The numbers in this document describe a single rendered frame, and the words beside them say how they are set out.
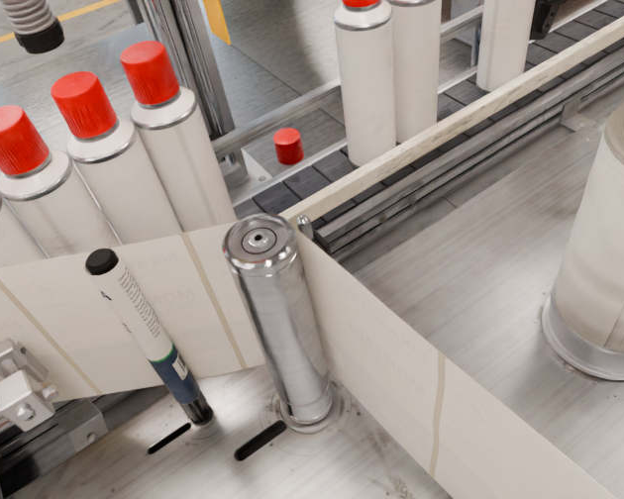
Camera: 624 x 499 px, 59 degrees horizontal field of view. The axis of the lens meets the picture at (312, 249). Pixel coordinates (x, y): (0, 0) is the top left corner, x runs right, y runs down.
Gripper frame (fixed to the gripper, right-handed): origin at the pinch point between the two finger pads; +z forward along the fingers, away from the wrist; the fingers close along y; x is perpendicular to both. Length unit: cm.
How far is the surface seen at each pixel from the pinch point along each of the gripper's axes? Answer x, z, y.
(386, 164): -23.1, 11.8, 4.6
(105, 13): 42, 85, -290
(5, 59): -14, 106, -282
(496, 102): -9.0, 6.8, 4.6
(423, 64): -19.0, 3.1, 2.1
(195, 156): -42.2, 8.9, 2.1
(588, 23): 14.7, 1.3, -1.9
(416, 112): -17.8, 8.2, 1.8
